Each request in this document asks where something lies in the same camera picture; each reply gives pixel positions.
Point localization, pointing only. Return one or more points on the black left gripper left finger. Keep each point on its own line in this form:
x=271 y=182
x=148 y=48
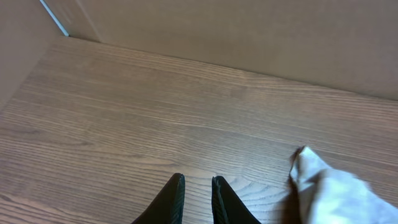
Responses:
x=167 y=207

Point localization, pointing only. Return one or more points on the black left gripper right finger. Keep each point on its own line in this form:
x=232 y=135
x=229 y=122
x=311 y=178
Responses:
x=227 y=207

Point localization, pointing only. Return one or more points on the beige shorts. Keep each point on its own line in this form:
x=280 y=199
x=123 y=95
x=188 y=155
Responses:
x=329 y=195

